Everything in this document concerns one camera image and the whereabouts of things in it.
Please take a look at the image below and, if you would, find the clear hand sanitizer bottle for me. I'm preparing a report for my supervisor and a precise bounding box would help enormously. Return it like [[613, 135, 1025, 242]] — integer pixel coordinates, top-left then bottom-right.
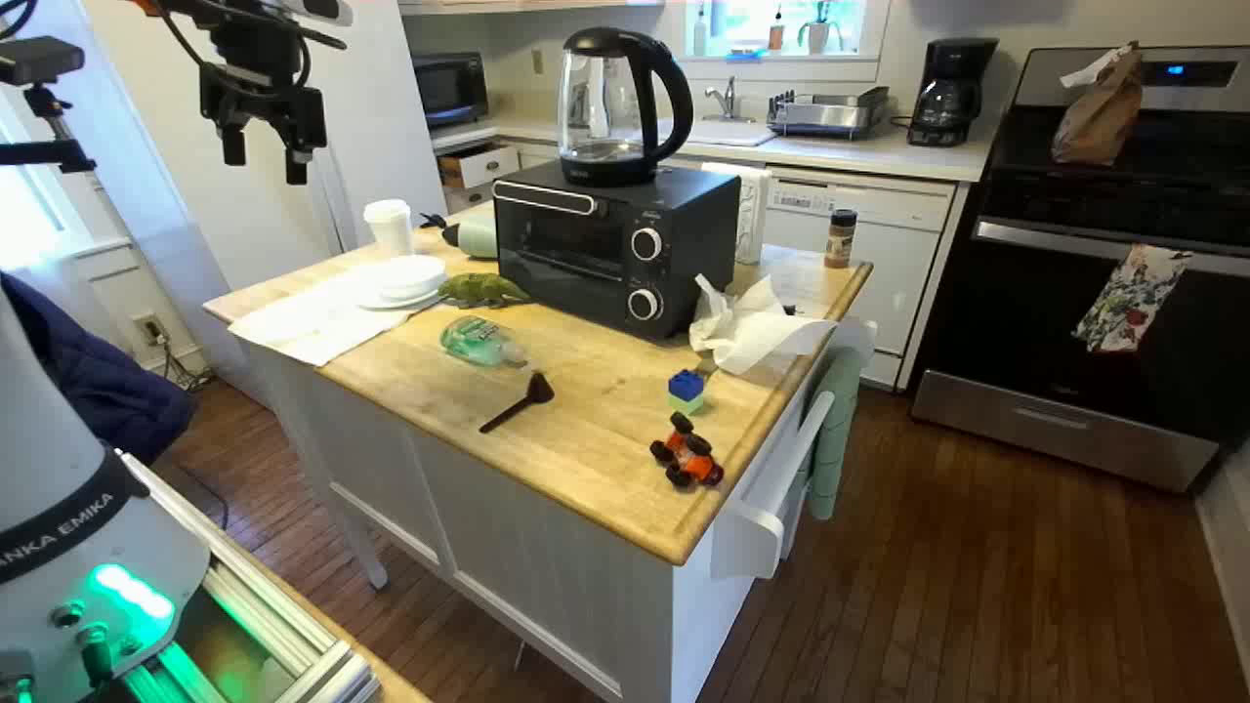
[[440, 316, 526, 366]]

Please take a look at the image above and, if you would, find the floral dish towel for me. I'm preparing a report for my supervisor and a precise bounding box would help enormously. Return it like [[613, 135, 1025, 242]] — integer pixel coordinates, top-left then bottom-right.
[[1073, 245, 1182, 350]]

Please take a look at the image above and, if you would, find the brown paper bag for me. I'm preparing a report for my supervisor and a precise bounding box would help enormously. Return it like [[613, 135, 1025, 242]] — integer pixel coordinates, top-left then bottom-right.
[[1052, 44, 1144, 169]]

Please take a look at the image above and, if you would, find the black coffee maker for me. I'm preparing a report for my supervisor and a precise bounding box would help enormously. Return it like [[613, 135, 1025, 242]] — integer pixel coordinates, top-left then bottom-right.
[[907, 40, 996, 150]]

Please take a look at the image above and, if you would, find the black microwave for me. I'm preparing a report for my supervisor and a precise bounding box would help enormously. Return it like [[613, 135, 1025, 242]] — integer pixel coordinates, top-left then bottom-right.
[[415, 49, 487, 130]]

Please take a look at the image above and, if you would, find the white bowl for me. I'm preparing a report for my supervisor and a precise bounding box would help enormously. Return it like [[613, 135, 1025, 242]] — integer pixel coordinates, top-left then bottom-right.
[[363, 255, 445, 288]]

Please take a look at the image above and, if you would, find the grey dish rack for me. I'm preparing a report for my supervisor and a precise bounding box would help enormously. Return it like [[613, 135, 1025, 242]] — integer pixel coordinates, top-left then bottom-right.
[[768, 86, 888, 139]]

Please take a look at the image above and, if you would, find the white lidded paper cup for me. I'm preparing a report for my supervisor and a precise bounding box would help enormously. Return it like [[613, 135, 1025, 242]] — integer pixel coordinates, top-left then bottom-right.
[[363, 199, 409, 255]]

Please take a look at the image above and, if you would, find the black camera tripod mount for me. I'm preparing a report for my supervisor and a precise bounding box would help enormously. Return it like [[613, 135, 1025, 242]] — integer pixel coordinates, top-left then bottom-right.
[[0, 35, 94, 172]]

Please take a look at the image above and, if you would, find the glass electric kettle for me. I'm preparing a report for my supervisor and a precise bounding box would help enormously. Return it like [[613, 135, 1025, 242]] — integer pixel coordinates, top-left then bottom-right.
[[560, 28, 690, 189]]

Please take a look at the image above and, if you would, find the black toaster oven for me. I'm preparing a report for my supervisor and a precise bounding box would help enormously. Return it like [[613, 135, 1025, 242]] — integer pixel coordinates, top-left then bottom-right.
[[493, 165, 737, 340]]

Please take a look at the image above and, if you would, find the crumpled white paper towel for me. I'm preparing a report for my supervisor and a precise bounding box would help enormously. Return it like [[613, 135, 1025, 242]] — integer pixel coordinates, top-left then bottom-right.
[[689, 276, 833, 376]]

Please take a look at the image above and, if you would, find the black stainless stove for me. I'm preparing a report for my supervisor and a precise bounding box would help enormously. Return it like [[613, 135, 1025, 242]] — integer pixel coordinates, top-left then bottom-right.
[[915, 44, 1250, 491]]

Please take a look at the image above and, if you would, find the sink faucet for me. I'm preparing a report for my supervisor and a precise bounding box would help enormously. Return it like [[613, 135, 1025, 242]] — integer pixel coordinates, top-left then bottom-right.
[[702, 75, 743, 121]]

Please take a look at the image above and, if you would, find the white cloth mat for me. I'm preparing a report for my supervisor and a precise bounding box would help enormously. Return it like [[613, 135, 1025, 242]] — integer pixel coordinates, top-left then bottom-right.
[[230, 282, 409, 366]]

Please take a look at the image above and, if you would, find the black plastic scoop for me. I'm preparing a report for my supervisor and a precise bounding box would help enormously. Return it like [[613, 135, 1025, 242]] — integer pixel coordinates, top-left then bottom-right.
[[482, 371, 555, 432]]

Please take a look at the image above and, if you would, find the spice shaker bottle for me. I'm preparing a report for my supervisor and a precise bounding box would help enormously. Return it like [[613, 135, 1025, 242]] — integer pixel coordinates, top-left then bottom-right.
[[823, 207, 859, 271]]

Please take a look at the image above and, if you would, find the white plate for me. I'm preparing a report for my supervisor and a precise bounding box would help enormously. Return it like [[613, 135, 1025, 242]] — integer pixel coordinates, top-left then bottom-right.
[[355, 276, 440, 314]]

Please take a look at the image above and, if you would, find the orange black toy car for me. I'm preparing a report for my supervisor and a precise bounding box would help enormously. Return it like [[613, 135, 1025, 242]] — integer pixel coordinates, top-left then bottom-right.
[[648, 415, 723, 488]]

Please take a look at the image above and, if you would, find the blue small cup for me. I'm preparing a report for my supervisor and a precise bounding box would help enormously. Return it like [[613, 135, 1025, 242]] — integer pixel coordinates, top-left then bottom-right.
[[667, 371, 708, 415]]

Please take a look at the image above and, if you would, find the white kitchen island cart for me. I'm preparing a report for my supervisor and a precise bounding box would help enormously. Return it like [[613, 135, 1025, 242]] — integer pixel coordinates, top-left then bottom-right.
[[212, 245, 868, 703]]

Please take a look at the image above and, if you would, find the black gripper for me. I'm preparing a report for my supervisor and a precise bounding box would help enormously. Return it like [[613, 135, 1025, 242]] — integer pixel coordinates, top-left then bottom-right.
[[199, 62, 327, 182]]

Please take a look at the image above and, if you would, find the green hanging towel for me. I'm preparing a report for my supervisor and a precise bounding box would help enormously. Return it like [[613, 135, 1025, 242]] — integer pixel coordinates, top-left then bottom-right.
[[807, 347, 865, 523]]

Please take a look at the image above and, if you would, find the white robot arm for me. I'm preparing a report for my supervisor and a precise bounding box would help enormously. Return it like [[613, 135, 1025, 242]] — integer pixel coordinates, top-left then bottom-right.
[[0, 288, 374, 703]]

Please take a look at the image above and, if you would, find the green plastic cup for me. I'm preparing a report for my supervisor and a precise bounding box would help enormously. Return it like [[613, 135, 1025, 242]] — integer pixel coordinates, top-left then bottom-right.
[[445, 202, 495, 263]]

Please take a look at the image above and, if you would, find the white dishwasher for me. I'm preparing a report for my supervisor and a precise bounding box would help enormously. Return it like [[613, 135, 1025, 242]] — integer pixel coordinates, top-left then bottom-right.
[[763, 172, 952, 355]]

